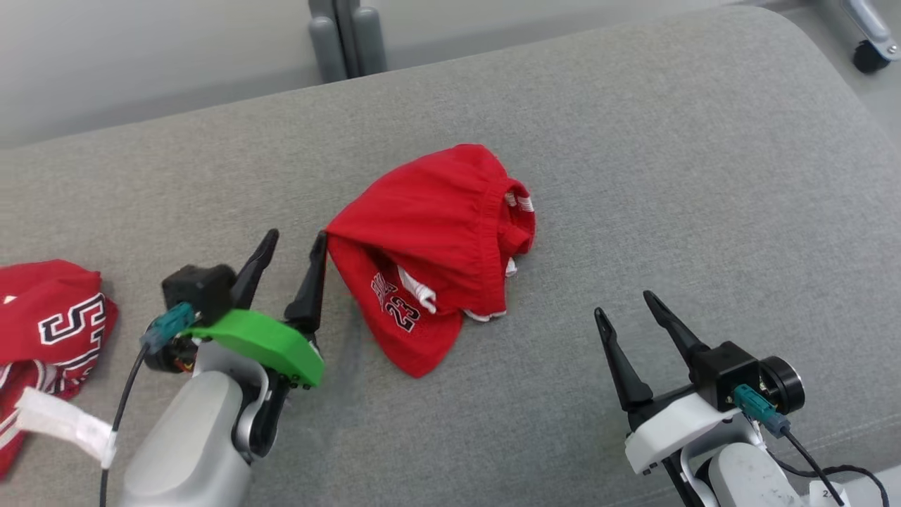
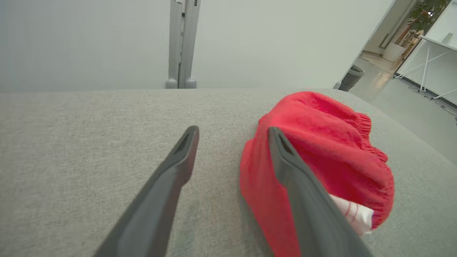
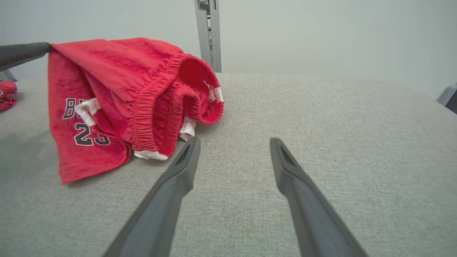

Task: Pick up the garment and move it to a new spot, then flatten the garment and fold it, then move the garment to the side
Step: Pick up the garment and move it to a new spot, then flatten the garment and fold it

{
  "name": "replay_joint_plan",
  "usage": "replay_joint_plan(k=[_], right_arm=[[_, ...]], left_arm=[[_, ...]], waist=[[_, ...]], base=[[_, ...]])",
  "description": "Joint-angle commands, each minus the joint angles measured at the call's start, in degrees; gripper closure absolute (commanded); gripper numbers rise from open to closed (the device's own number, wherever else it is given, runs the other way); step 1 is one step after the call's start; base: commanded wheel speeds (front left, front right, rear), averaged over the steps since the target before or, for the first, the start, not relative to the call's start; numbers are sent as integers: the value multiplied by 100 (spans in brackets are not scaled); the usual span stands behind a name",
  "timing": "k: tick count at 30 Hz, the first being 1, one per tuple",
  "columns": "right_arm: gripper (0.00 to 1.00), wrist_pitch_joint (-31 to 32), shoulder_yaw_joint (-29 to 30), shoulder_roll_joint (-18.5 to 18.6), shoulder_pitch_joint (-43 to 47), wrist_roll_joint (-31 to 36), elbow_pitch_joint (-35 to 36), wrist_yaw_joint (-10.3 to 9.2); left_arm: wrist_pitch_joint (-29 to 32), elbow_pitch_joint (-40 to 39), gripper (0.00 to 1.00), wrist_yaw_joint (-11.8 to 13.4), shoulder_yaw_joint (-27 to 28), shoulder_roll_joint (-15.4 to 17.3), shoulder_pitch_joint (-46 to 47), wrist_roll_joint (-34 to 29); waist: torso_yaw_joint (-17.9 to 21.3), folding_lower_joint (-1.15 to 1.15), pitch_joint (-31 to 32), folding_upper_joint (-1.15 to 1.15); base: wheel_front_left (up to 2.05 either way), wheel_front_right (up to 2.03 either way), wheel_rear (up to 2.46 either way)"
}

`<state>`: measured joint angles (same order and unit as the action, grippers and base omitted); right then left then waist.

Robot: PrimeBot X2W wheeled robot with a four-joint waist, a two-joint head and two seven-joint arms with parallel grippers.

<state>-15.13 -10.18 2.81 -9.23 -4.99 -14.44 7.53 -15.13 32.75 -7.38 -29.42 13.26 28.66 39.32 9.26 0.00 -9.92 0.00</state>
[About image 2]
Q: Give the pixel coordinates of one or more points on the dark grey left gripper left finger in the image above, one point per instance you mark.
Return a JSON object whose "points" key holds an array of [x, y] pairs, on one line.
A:
{"points": [[160, 200]]}

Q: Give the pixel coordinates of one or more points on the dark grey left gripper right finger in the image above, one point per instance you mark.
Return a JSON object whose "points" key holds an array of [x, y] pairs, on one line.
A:
{"points": [[310, 214]]}

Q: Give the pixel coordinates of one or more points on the red shirt with white sleeves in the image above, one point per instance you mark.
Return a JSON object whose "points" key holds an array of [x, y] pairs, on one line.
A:
{"points": [[321, 142]]}

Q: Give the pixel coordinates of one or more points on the dark grey waste bin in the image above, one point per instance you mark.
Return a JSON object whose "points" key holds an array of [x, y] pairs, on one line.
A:
{"points": [[351, 78]]}

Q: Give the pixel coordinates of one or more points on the white planter pot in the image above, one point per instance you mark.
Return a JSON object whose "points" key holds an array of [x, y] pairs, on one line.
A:
{"points": [[393, 53]]}

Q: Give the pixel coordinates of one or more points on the white table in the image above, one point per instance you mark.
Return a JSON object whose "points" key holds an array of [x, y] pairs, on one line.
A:
{"points": [[437, 42]]}

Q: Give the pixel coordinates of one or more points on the green potted plant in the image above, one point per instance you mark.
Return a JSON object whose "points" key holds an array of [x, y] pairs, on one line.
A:
{"points": [[425, 16]]}

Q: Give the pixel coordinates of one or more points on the grey partition post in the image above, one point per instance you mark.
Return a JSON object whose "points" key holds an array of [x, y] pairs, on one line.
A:
{"points": [[190, 43], [174, 43]]}

